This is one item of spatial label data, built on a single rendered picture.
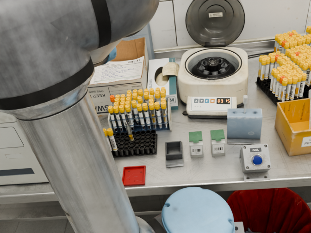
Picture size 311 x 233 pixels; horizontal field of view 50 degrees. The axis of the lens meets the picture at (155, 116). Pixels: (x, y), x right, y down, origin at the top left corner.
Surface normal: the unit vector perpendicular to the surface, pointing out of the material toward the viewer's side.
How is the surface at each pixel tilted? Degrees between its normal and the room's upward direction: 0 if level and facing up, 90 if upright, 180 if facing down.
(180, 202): 8
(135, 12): 103
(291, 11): 90
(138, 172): 0
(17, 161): 90
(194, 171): 0
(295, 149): 90
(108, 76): 1
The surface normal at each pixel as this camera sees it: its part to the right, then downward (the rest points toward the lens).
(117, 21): 0.55, 0.70
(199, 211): 0.01, -0.76
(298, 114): 0.06, 0.65
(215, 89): -0.18, 0.67
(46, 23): 0.48, 0.41
